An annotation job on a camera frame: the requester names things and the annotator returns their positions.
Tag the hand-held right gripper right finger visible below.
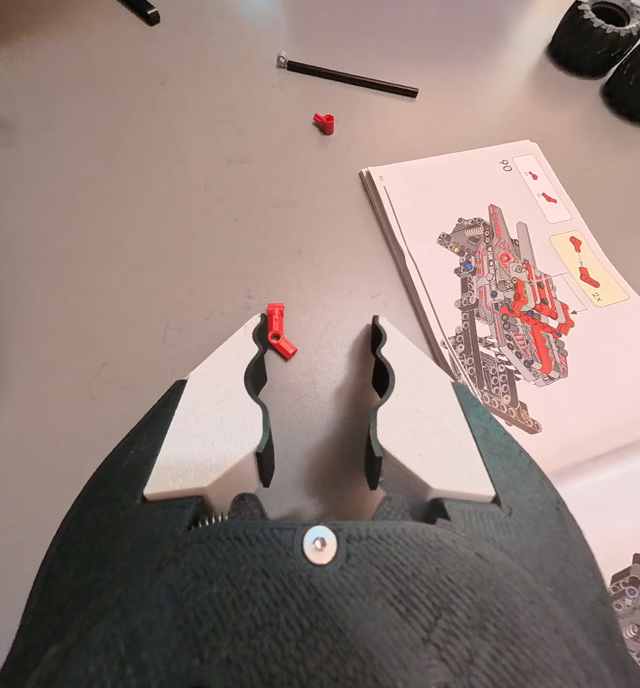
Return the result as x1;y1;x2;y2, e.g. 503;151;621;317
367;315;498;503

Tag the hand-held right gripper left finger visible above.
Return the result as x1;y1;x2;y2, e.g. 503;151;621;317
143;314;276;511

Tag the red angled connector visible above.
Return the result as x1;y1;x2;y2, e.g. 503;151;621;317
266;302;299;361

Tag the instruction booklet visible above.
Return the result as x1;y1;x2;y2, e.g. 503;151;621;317
359;140;640;688

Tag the long black axle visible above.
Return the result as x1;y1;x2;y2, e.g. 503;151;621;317
286;59;420;100

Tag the black knobby tyre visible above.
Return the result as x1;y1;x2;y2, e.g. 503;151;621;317
601;35;640;128
547;0;640;80

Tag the black beam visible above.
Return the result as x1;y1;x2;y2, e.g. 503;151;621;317
117;0;161;27

